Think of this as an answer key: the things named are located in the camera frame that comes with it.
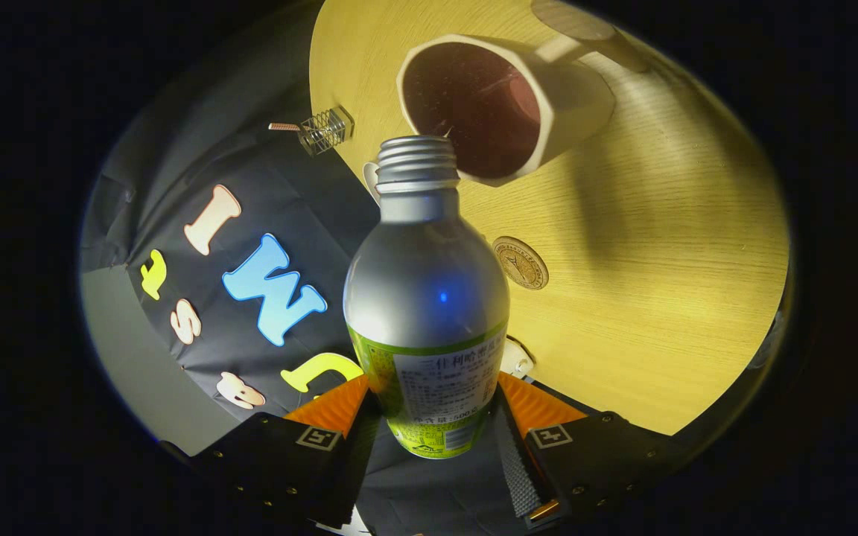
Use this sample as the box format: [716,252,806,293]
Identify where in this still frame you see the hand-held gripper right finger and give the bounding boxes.
[490,372,698,531]

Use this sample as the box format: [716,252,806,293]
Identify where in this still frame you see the wooden table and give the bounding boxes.
[310,0,791,436]

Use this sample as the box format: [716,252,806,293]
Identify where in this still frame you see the metal wire basket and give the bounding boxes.
[299,106,355,157]

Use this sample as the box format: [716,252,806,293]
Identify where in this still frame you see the round wooden coaster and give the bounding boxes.
[492,236,550,290]

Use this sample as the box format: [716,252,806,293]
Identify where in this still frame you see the cream cup with wooden handle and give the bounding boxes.
[397,0,653,187]

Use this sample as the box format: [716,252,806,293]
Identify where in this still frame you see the silver bottle with green label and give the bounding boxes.
[343,135,510,460]

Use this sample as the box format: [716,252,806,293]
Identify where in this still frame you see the white toaster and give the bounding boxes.
[500,336,536,380]

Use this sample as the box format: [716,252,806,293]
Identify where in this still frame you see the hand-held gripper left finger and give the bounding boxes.
[161,374,381,531]

